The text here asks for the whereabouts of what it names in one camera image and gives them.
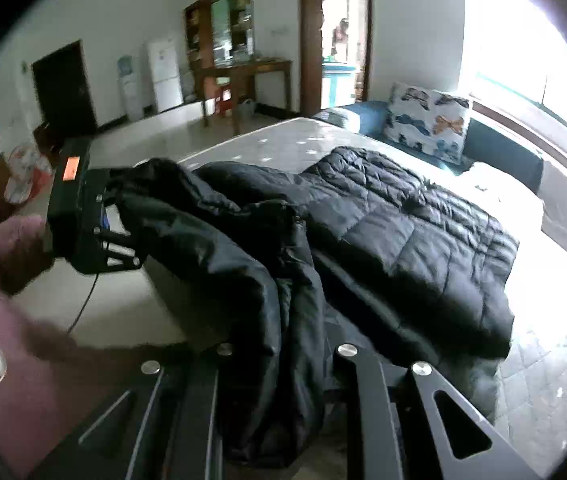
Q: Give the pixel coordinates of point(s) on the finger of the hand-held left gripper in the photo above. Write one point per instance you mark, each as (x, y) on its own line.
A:
(107, 200)
(122, 259)

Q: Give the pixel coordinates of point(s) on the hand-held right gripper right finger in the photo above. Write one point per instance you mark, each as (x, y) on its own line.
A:
(378, 410)

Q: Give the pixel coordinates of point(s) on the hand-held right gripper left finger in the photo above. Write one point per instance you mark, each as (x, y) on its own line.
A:
(173, 410)

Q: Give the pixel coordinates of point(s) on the black puffer jacket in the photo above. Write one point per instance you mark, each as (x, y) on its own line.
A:
(343, 240)

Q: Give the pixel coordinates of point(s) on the person's left forearm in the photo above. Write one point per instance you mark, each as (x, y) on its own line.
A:
(13, 247)

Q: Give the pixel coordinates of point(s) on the water dispenser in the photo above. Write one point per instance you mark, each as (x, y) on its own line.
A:
(126, 85)

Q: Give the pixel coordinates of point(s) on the dark wooden door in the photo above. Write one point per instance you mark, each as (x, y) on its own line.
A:
(63, 87)

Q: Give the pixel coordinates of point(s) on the white refrigerator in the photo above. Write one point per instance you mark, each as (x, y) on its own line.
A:
(164, 75)

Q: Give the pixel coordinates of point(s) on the grey star-quilted bed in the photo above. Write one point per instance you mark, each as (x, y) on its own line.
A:
(513, 350)

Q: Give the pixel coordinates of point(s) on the red plastic stool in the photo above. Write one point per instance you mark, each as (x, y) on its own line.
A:
(224, 100)

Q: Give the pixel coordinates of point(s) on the grey plastic basket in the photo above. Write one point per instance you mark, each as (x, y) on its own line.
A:
(246, 108)

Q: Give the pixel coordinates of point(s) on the wooden side table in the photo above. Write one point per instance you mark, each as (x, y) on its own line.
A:
(246, 77)

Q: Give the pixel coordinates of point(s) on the wooden display cabinet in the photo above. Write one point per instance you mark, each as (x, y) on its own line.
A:
(221, 25)

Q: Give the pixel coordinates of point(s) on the blue and white cabinet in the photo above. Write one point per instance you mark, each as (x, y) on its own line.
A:
(338, 82)

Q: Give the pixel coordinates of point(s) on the blue sofa bench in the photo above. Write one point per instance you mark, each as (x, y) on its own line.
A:
(503, 152)

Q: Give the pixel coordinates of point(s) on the butterfly print pillow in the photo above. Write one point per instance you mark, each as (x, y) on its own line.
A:
(426, 122)

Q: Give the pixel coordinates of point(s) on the green-framed window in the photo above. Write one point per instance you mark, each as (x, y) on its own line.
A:
(538, 50)

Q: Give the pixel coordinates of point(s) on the wooden door frame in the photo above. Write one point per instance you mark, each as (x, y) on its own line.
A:
(313, 35)

